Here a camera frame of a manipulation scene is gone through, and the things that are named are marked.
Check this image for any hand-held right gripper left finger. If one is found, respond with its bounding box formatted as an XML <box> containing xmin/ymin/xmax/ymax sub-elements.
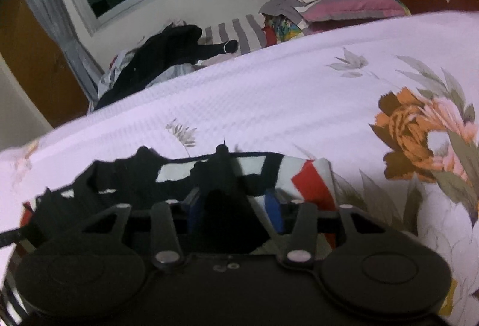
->
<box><xmin>79</xmin><ymin>191</ymin><xmax>206</xmax><ymax>267</ymax></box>

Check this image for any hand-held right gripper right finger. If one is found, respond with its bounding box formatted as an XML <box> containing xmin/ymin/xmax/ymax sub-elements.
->
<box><xmin>263</xmin><ymin>191</ymin><xmax>377</xmax><ymax>269</ymax></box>

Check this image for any striped knit sweater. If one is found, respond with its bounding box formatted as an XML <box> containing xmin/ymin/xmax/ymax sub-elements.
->
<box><xmin>20</xmin><ymin>141</ymin><xmax>337</xmax><ymax>250</ymax></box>

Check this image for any dark clothes pile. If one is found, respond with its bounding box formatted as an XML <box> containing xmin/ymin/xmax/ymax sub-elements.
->
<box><xmin>93</xmin><ymin>23</ymin><xmax>240</xmax><ymax>110</ymax></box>

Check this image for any floral pink bed blanket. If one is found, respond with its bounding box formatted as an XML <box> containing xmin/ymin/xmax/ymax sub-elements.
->
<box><xmin>0</xmin><ymin>10</ymin><xmax>479</xmax><ymax>326</ymax></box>

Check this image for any grey striped bed sheet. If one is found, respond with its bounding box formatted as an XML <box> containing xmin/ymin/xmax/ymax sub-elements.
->
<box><xmin>200</xmin><ymin>13</ymin><xmax>271</xmax><ymax>59</ymax></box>

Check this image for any colourful printed cloth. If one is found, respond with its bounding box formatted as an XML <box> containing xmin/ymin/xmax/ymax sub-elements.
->
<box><xmin>261</xmin><ymin>13</ymin><xmax>305</xmax><ymax>47</ymax></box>

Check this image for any brown wooden wardrobe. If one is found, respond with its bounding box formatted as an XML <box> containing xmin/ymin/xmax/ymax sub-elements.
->
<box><xmin>0</xmin><ymin>0</ymin><xmax>92</xmax><ymax>129</ymax></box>

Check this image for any grey curtain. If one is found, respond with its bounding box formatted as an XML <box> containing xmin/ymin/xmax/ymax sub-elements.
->
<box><xmin>5</xmin><ymin>0</ymin><xmax>103</xmax><ymax>104</ymax></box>

